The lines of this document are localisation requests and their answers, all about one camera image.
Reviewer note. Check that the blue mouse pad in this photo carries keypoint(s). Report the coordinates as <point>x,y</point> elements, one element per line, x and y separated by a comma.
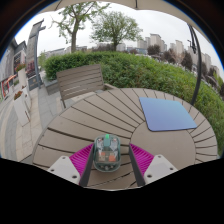
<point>166,114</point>

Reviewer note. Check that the transparent computer mouse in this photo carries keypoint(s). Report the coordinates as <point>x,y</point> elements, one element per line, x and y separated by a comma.
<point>107,153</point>

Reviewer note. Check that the brown slatted patio chair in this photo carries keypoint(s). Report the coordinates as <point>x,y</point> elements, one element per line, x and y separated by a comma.
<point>80,81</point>

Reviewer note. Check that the white planter with flowers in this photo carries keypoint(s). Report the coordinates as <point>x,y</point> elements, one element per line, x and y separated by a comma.
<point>20,108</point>
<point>20,75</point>

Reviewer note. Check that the grey sign pillar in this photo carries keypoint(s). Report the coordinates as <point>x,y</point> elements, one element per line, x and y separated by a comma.
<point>31,53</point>

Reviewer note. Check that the green hedge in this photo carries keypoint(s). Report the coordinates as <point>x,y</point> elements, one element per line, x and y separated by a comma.
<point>140,71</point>

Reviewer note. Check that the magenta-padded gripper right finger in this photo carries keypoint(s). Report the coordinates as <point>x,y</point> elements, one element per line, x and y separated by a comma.
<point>142,159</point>

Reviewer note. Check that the tall leaning tree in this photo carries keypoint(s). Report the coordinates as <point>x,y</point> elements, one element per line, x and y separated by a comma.
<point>74,33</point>

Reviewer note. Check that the dark-fronted building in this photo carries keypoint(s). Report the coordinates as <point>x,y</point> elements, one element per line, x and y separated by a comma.
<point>15,61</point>

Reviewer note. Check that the distant apartment buildings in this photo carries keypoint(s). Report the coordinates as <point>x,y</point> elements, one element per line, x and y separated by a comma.
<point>176,48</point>

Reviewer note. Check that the round-crowned tree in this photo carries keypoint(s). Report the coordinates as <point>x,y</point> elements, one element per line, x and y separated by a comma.
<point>115,28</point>

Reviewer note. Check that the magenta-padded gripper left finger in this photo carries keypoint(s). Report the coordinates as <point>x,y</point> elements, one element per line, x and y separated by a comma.
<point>81,160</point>

